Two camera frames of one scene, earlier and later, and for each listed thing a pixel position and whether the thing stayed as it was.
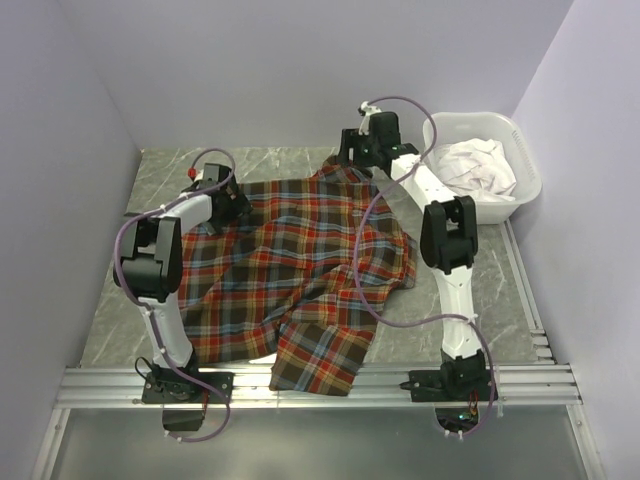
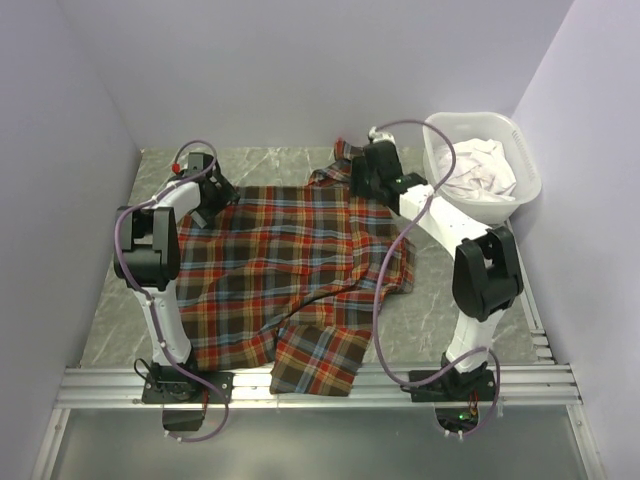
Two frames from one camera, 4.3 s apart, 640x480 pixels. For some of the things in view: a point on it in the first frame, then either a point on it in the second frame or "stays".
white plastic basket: x=483 y=156 stays
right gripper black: x=350 y=140 → x=358 y=172
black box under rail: x=182 y=419 stays
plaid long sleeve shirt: x=296 y=274 stays
